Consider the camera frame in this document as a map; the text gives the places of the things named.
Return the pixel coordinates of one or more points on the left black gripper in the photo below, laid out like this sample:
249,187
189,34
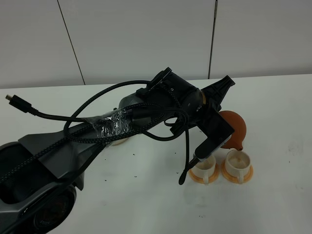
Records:
202,105

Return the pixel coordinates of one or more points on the brown clay teapot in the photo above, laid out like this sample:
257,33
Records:
240,130

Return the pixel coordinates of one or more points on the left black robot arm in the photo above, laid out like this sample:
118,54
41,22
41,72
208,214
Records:
41,173

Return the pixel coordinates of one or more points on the beige round teapot coaster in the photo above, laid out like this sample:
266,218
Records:
117,142

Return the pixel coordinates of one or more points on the left white teacup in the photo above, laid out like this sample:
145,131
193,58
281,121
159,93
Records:
204,167

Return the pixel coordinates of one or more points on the white teacup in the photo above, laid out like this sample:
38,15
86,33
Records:
237,164
204,167

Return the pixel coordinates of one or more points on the left orange cup saucer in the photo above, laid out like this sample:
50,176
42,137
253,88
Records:
195,176

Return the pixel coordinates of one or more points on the orange cup saucer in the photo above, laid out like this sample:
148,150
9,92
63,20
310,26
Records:
195,176
233,179

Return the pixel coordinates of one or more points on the right white teacup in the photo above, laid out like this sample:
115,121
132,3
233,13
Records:
237,164

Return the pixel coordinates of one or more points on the right orange cup saucer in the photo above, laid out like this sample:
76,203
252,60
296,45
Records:
233,179

